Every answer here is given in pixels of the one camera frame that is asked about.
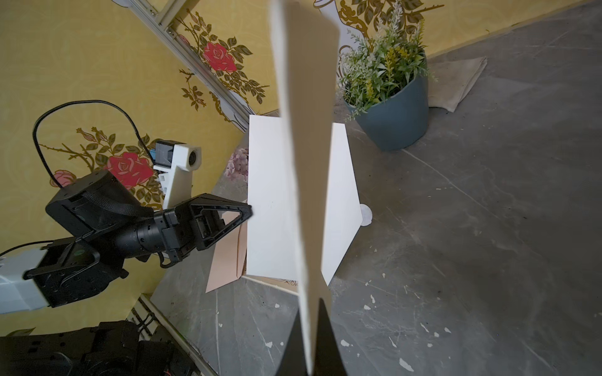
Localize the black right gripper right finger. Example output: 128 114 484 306
313 299 347 376

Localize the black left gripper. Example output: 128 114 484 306
45 170 252 268

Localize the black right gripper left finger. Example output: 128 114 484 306
275 313 307 376

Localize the pink envelope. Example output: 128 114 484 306
205 222 248 292

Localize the white envelope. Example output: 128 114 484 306
247 115 362 283

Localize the lined letter paper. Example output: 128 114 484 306
242 275 298 295

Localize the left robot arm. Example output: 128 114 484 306
1 170 252 375

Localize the purple artificial flower bunch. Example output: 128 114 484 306
224 148 249 183

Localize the blue-grey plant pot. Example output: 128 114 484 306
355 77 429 151

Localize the green potted plant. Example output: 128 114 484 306
338 1 443 120

